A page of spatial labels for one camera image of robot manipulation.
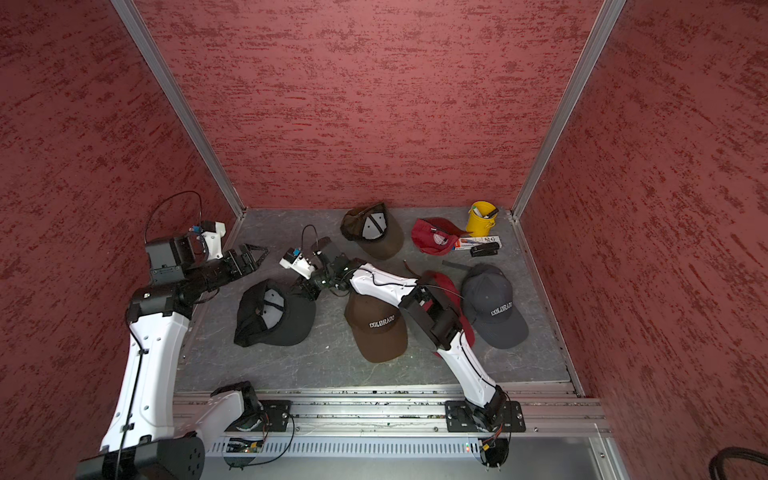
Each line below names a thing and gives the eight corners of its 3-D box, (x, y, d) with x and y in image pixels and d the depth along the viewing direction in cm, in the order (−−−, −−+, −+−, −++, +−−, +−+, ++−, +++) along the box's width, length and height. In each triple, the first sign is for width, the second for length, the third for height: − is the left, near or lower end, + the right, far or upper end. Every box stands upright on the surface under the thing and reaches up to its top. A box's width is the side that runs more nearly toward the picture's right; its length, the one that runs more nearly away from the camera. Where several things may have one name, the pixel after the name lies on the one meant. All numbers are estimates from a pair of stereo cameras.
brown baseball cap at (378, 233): (340, 235, 115) (336, 219, 108) (368, 211, 124) (367, 194, 116) (386, 266, 106) (386, 251, 98) (413, 238, 114) (415, 222, 107)
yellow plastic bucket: (468, 238, 114) (474, 221, 106) (464, 219, 121) (469, 201, 113) (492, 238, 114) (499, 221, 107) (486, 219, 121) (493, 201, 113)
